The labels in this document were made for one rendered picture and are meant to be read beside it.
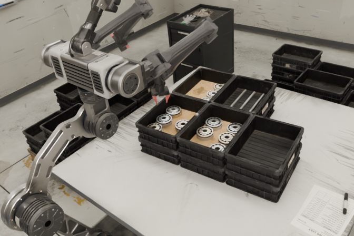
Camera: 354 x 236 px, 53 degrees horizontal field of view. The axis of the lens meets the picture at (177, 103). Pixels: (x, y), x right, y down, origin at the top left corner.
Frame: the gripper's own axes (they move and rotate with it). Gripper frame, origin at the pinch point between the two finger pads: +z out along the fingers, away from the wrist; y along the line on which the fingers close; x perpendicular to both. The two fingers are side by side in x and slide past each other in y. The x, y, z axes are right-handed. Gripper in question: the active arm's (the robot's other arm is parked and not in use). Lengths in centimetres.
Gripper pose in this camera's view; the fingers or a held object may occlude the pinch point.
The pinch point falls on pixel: (161, 102)
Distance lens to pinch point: 219.6
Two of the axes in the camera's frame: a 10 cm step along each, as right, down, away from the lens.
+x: 2.5, 5.2, -8.2
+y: -9.6, 2.1, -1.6
